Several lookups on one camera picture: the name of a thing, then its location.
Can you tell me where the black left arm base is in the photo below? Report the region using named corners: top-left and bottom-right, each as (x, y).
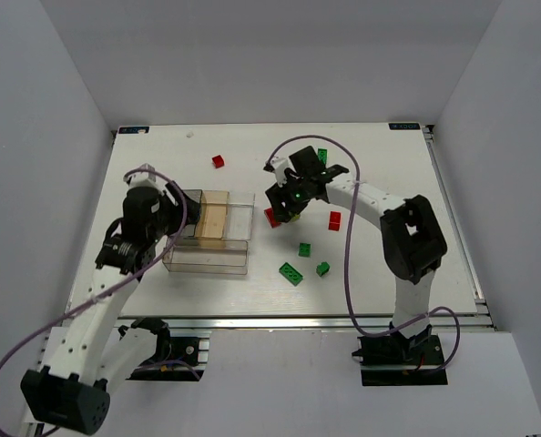
top-left (118, 317), bottom-right (209, 382)

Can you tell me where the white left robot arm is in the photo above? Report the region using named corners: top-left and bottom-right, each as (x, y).
top-left (20, 164), bottom-right (200, 436)

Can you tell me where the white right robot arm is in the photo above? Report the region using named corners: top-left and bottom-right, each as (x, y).
top-left (264, 146), bottom-right (447, 348)

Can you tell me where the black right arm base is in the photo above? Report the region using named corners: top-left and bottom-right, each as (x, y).
top-left (352, 324), bottom-right (448, 387)

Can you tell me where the smoky grey plastic bin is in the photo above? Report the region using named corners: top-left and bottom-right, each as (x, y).
top-left (180, 189), bottom-right (203, 238)

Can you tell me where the green long lego far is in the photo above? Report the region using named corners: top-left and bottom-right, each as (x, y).
top-left (317, 148), bottom-right (328, 165)

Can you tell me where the small green lego brick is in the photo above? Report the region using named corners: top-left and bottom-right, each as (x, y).
top-left (298, 242), bottom-right (311, 258)

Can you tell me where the clear long front bin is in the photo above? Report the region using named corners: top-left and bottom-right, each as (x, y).
top-left (162, 239), bottom-right (249, 275)

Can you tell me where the small red lego brick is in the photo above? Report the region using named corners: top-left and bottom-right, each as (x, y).
top-left (212, 155), bottom-right (225, 168)

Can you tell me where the long green lego near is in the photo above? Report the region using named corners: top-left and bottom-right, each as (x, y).
top-left (279, 262), bottom-right (303, 286)

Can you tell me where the green lego brick tilted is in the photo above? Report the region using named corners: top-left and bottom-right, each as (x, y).
top-left (315, 261), bottom-right (331, 277)

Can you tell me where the blue label left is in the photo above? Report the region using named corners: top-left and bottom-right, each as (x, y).
top-left (117, 126), bottom-right (149, 135)

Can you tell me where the blue label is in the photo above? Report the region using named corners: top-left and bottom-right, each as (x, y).
top-left (388, 122), bottom-right (421, 131)
top-left (117, 126), bottom-right (149, 135)

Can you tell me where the blue label right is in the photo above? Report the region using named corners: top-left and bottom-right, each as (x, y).
top-left (388, 122), bottom-right (421, 131)

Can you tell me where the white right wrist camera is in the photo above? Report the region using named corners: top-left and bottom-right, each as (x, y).
top-left (263, 156), bottom-right (291, 188)

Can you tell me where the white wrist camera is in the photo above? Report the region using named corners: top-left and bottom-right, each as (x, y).
top-left (123, 163), bottom-right (158, 189)
top-left (263, 156), bottom-right (291, 188)

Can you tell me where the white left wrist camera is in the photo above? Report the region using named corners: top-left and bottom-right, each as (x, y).
top-left (123, 163), bottom-right (158, 189)

